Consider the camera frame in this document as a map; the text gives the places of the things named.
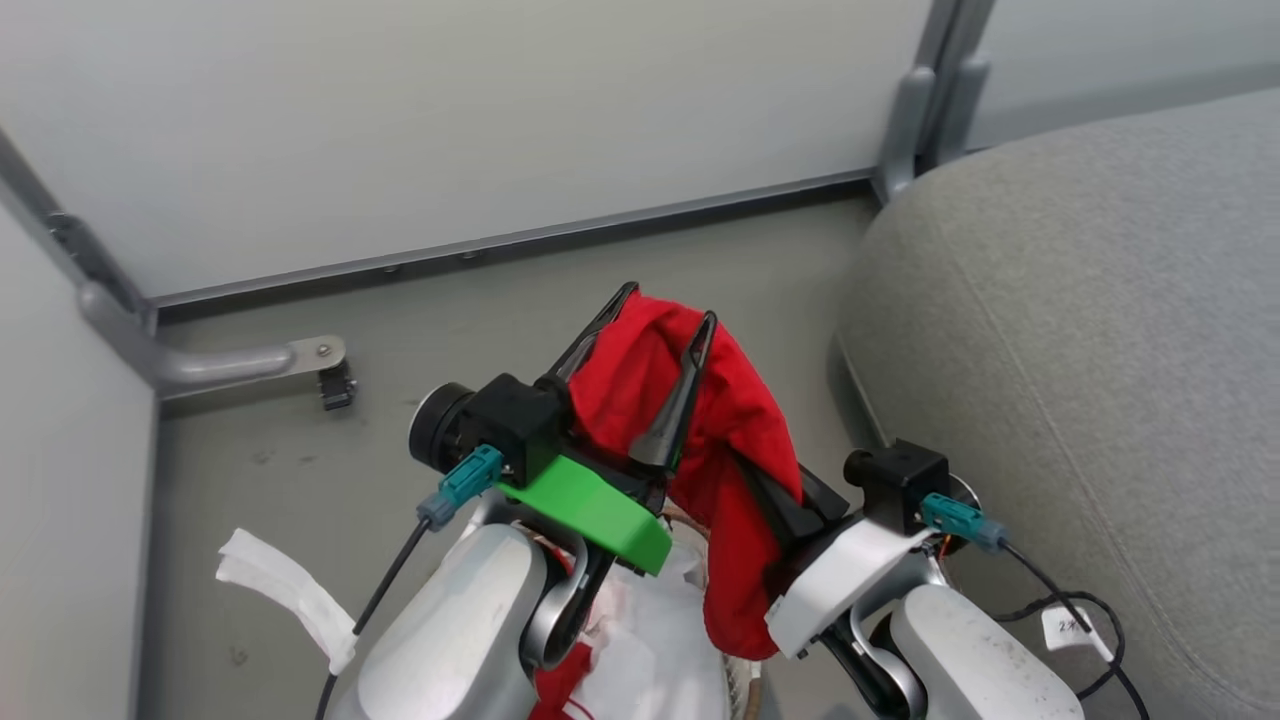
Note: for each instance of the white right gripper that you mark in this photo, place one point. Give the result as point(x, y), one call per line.
point(840, 580)

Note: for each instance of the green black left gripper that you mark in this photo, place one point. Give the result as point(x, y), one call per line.
point(590, 505)

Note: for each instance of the red garment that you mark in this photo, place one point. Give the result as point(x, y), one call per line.
point(735, 430)

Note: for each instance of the laundry basket rim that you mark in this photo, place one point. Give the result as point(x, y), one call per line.
point(748, 690)

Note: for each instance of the white garment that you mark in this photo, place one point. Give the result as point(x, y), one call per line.
point(650, 640)

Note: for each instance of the black caster wheel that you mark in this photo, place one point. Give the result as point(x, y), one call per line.
point(337, 388)

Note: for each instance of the small red cloth piece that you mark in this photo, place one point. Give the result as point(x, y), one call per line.
point(560, 685)

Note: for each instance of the grey fabric sofa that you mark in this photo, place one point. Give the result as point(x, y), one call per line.
point(1080, 380)

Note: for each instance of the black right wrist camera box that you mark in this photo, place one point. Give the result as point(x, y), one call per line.
point(900, 478)

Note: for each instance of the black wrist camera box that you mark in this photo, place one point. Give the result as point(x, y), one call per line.
point(505, 415)
point(900, 478)

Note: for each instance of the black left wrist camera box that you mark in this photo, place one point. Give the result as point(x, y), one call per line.
point(505, 415)

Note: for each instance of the dark grey floor rail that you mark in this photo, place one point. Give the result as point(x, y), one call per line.
point(520, 240)

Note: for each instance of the grey metal corner post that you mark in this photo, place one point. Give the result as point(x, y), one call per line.
point(925, 100)

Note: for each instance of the grey metal frame leg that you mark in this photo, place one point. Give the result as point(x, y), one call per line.
point(200, 365)

